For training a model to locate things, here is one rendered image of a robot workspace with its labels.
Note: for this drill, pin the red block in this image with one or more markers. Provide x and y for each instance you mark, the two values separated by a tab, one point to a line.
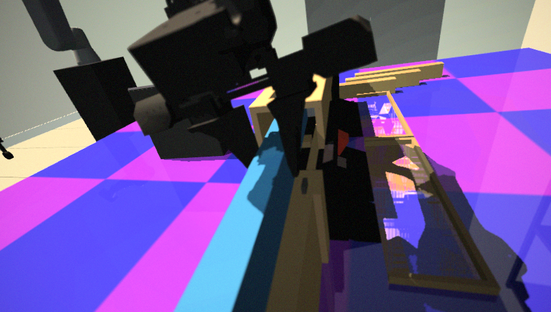
343	140

